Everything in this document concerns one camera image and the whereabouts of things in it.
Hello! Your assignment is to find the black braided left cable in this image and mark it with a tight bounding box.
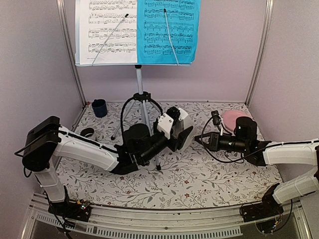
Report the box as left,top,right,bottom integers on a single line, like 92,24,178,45
120,96,165,142

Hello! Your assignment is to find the floral table mat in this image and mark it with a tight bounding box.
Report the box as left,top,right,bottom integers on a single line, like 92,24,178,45
57,103,282,209

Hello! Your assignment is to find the left aluminium frame post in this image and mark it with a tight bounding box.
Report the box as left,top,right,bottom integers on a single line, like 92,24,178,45
56,0,87,108

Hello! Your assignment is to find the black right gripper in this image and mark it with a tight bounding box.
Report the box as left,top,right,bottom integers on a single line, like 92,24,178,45
195,131,248,153

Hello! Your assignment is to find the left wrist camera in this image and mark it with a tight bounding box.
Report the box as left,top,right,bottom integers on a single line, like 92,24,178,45
157,107,181,139

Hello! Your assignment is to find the blue sheet music page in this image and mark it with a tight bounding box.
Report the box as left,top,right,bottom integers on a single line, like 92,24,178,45
137,0,201,65

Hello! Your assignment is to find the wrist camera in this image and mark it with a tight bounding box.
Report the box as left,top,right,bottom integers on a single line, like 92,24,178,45
211,110,224,136
157,107,181,139

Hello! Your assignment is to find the black right cable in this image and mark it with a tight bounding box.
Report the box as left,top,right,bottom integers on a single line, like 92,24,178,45
200,117,319,164

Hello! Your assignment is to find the aluminium front rail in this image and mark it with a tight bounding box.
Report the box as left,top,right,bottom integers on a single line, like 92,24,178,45
22,194,312,239

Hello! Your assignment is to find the aluminium frame post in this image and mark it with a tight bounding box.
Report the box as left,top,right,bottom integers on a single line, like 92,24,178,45
245,0,274,107
56,0,87,108

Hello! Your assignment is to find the white paper coffee cup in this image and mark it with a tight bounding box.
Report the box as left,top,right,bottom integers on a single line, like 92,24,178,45
80,128,95,138

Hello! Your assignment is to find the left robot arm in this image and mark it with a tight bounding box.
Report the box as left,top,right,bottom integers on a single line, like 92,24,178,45
14,114,194,216

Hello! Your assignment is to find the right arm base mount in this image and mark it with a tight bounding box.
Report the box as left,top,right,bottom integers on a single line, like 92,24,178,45
239,202,284,234

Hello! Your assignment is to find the white perforated music stand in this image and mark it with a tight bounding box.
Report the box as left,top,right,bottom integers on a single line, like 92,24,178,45
74,0,198,171

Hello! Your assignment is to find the dark blue cup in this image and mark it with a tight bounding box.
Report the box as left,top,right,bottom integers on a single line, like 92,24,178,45
92,99,107,118

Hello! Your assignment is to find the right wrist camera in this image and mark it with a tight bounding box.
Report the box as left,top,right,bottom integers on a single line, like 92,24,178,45
211,110,224,136

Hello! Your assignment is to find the white sheet music page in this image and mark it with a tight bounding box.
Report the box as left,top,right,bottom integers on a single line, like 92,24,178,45
75,0,138,66

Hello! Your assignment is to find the white metronome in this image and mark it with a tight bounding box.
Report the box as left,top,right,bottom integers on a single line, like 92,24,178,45
172,108,196,152

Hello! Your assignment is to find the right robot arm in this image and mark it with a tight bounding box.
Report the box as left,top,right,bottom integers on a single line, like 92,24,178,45
194,117,319,217

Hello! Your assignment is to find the pink plate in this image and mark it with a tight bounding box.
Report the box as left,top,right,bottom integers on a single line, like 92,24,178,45
222,110,252,131

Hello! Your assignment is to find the right aluminium frame post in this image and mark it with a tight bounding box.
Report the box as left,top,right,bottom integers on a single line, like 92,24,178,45
245,0,274,107

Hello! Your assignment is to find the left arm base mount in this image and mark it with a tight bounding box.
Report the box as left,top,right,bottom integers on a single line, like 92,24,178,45
48,201,92,222

